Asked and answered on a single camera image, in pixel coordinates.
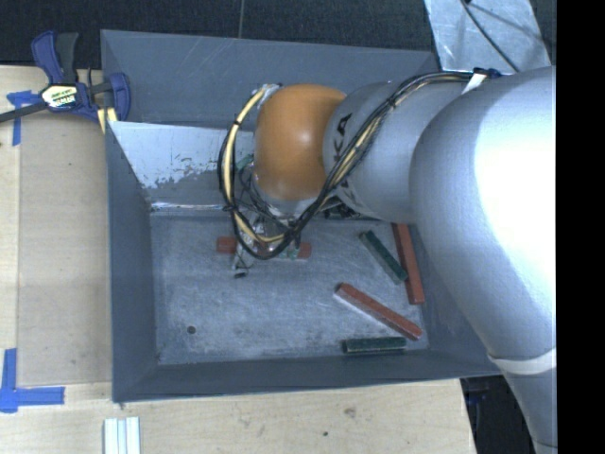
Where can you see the grey metal bin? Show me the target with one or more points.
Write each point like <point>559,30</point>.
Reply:
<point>212,310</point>

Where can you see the dark green flat block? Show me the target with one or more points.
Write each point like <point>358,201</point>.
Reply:
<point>374,345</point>
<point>384,257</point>

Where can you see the red-brown flat block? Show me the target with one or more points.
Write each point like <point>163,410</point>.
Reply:
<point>409,267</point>
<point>378,311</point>
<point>225,245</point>

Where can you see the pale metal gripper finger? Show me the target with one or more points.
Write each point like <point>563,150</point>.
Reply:
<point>240,264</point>

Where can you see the pale wood flat board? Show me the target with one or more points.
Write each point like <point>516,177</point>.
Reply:
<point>61,253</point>

